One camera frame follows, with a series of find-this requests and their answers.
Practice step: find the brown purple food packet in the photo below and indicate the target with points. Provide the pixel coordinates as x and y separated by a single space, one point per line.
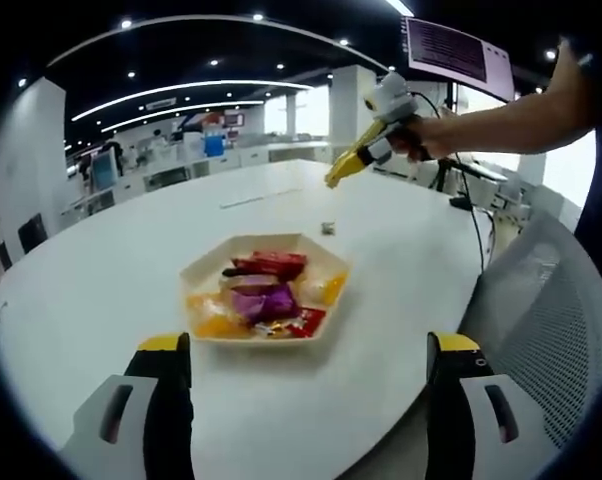
251 284

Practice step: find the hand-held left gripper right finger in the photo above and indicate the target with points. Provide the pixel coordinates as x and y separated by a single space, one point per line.
481 430

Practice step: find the black tripod stand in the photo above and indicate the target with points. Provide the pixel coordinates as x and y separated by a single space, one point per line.
446 172

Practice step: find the small orange food packet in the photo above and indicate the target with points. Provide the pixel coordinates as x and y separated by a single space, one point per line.
273 329

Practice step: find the grey mesh office chair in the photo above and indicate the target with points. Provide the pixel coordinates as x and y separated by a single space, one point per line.
541 310

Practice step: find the person's right hand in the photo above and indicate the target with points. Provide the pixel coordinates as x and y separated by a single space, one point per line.
431 140

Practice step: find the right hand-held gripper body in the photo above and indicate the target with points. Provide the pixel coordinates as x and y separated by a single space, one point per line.
393 97

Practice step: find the person's dark clothing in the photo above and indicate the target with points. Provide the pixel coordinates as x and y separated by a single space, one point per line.
598 190

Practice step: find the long curved ceiling light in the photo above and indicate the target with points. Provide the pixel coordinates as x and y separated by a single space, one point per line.
191 89
181 109

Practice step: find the long white counter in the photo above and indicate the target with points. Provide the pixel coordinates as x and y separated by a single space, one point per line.
261 155

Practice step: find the hanging monitor screen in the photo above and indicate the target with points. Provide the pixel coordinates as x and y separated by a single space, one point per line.
456 50

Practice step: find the beige hexagonal container tray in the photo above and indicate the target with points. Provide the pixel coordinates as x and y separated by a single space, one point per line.
206 270

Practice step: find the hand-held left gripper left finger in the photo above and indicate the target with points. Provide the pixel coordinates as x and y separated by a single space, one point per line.
131 430

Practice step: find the light blue display panel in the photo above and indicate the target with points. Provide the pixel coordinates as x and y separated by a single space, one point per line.
104 169

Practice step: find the red wall display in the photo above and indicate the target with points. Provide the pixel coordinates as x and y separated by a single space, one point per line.
223 121

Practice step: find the black chair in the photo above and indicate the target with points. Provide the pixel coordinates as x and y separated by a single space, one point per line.
32 232
4 256

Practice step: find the yellow food packet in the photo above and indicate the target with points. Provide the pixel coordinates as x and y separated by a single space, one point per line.
211 320
328 287

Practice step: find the black food packet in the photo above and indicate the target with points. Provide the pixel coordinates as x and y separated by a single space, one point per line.
231 272

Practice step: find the small brown food packet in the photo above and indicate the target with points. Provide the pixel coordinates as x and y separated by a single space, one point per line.
328 228

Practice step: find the blue storage box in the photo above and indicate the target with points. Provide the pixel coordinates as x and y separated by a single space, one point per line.
214 147

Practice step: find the white square pillar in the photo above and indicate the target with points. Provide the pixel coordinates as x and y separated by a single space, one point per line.
353 110

